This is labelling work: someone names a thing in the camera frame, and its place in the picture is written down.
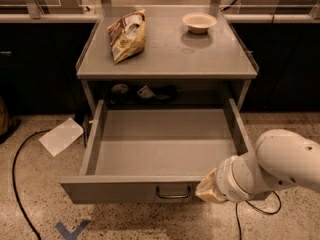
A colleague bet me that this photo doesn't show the black top drawer handle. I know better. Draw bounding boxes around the black top drawer handle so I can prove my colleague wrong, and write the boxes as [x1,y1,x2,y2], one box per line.
[156,186,191,200]

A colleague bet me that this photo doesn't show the grey metal drawer cabinet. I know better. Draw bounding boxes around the grey metal drawer cabinet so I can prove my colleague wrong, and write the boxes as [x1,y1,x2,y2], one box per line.
[75,5,260,116]

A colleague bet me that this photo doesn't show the black cable left floor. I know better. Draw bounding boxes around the black cable left floor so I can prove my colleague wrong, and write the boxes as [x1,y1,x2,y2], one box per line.
[11,129,51,240]

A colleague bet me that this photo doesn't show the black cable floor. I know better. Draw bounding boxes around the black cable floor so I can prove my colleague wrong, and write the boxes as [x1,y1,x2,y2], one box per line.
[11,129,51,240]
[235,191,283,240]

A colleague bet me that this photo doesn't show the blue tape floor mark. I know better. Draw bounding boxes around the blue tape floor mark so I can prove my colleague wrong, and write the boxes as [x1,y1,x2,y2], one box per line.
[54,218,92,240]

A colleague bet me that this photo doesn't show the white paper bowl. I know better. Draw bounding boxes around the white paper bowl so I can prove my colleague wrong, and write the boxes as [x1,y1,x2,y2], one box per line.
[182,13,217,34]

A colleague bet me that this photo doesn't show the black cable right floor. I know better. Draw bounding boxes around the black cable right floor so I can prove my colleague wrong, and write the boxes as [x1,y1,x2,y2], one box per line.
[235,191,283,240]

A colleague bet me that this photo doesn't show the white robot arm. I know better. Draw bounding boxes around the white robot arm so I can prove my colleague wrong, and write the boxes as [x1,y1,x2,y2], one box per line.
[195,129,320,203]

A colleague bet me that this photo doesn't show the dark items inside cabinet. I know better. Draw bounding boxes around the dark items inside cabinet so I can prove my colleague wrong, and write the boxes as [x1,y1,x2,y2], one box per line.
[110,83,178,104]

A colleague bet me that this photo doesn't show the tan object far left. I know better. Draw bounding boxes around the tan object far left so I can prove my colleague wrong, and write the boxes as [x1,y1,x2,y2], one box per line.
[0,96,13,137]

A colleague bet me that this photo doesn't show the grey top drawer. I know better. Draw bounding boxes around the grey top drawer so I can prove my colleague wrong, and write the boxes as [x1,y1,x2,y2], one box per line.
[61,99,251,204]

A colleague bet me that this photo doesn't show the white paper sheet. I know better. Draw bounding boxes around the white paper sheet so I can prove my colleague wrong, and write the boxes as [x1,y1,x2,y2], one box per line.
[39,118,83,157]

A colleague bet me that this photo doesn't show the yellow brown chip bag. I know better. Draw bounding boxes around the yellow brown chip bag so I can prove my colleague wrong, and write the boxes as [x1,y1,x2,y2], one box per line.
[107,10,146,64]

